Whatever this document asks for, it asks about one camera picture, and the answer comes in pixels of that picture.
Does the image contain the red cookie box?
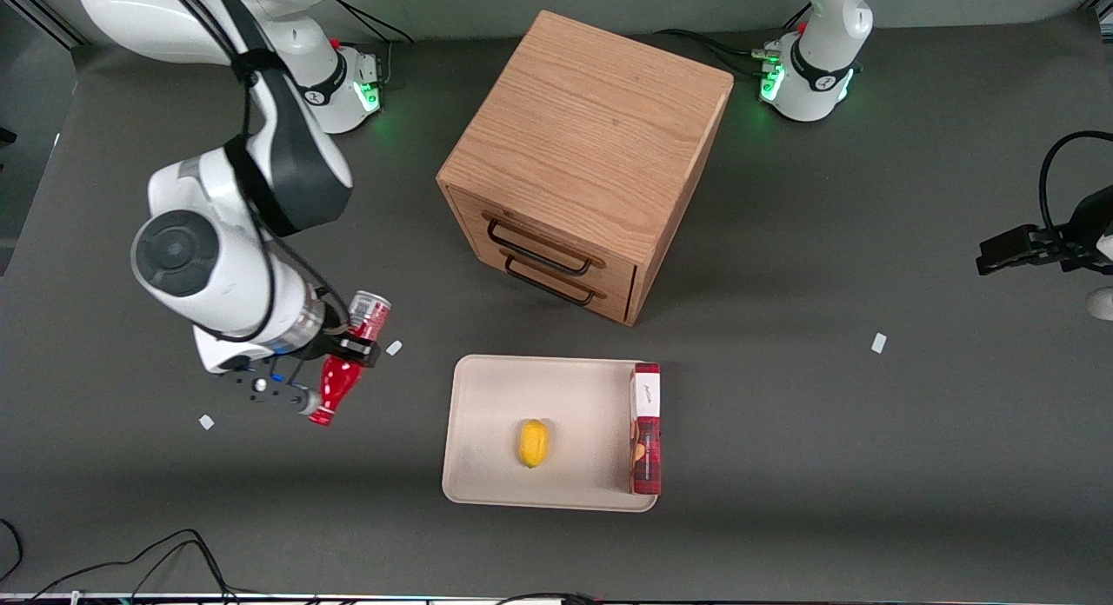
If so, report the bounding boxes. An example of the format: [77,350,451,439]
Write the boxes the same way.
[629,362,663,496]

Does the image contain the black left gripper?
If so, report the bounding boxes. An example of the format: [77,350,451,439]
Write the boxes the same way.
[976,184,1113,278]

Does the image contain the black right base cables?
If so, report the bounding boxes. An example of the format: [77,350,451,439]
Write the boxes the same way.
[329,0,416,89]

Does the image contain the black cable at table edge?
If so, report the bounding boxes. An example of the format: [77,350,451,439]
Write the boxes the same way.
[494,591,603,605]

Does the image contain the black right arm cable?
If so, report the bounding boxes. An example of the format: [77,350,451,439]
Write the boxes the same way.
[157,0,353,345]

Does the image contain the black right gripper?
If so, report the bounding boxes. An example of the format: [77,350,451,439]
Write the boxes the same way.
[290,325,383,375]

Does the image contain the wooden drawer cabinet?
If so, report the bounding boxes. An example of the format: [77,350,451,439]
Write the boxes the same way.
[437,10,734,327]

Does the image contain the beige plastic tray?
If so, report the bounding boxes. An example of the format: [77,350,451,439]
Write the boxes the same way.
[442,354,662,513]

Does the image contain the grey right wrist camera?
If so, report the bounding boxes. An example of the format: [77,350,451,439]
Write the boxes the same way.
[228,372,324,417]

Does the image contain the black thin cable loop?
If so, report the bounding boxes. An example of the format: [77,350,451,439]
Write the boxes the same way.
[0,518,24,585]

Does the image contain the yellow lemon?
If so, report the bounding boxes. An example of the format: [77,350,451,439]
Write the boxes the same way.
[518,419,550,469]

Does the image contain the black floor cable bundle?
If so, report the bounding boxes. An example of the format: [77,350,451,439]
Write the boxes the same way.
[24,529,237,605]

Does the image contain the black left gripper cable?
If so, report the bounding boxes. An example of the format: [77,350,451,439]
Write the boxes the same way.
[1038,130,1113,234]

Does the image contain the black left base cables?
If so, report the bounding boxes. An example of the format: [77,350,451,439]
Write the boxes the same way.
[654,3,814,81]

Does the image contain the black base cables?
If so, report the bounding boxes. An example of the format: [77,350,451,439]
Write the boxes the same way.
[329,0,416,89]
[654,3,814,81]

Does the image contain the wooden drawer front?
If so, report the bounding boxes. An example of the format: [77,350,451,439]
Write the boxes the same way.
[470,243,636,324]
[448,190,640,286]

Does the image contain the red ketchup bottle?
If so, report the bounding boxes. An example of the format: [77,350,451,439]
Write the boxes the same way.
[308,290,393,427]

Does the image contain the black metal drawer handle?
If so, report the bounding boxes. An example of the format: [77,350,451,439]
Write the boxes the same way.
[486,217,597,276]
[503,256,600,308]

